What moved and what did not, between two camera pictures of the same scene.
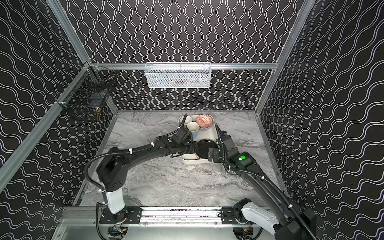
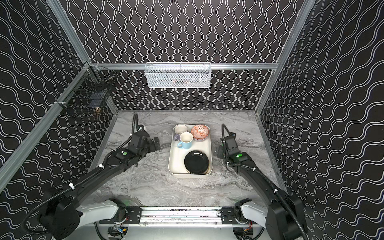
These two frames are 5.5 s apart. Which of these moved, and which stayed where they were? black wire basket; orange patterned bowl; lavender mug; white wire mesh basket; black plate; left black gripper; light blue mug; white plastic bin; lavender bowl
Moved: orange patterned bowl; light blue mug; black plate; lavender bowl; lavender mug; white plastic bin; left black gripper
Stayed: black wire basket; white wire mesh basket
